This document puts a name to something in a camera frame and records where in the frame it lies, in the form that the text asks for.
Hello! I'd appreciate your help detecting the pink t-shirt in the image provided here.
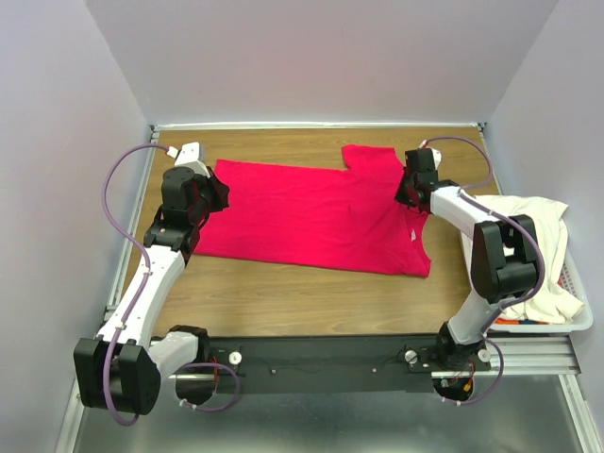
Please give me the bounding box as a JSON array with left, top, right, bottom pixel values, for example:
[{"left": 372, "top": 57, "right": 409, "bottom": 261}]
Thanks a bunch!
[{"left": 195, "top": 144, "right": 431, "bottom": 277}]

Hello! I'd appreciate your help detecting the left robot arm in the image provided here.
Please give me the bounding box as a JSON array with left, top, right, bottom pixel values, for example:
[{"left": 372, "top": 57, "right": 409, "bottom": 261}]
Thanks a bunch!
[{"left": 74, "top": 161, "right": 229, "bottom": 426}]

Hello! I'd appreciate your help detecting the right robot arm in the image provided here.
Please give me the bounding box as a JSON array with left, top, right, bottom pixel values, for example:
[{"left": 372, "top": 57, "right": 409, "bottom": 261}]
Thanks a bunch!
[{"left": 394, "top": 147, "right": 545, "bottom": 370}]

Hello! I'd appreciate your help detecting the orange garment in basket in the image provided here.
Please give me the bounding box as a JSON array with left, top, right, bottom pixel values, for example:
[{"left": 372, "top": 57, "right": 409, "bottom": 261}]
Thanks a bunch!
[{"left": 495, "top": 317, "right": 549, "bottom": 326}]

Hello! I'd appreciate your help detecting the white laundry basket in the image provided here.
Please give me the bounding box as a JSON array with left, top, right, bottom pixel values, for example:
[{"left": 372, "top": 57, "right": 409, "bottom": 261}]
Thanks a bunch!
[{"left": 456, "top": 200, "right": 595, "bottom": 335}]

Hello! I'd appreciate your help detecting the cream white t-shirt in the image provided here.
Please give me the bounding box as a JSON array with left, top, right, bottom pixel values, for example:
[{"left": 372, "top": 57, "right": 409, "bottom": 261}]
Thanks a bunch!
[{"left": 477, "top": 195, "right": 584, "bottom": 325}]

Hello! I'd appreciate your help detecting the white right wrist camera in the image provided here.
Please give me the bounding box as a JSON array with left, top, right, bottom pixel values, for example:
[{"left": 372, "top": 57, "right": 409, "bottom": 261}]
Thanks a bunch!
[{"left": 419, "top": 140, "right": 443, "bottom": 170}]

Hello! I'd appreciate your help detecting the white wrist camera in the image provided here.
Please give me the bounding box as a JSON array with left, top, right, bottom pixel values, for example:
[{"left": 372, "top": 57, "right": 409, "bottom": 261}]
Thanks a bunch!
[
  {"left": 167, "top": 142, "right": 210, "bottom": 177},
  {"left": 419, "top": 140, "right": 443, "bottom": 170}
]

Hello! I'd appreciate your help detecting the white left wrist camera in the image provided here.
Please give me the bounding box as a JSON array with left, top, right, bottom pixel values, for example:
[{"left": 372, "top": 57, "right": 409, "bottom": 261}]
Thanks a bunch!
[{"left": 167, "top": 142, "right": 210, "bottom": 177}]

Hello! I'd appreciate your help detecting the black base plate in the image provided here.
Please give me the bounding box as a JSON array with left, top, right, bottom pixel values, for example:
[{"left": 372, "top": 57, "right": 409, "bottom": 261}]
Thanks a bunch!
[{"left": 172, "top": 334, "right": 491, "bottom": 404}]

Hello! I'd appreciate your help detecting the aluminium table frame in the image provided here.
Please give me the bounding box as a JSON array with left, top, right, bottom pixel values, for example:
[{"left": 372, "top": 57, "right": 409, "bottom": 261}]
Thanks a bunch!
[{"left": 54, "top": 123, "right": 604, "bottom": 453}]

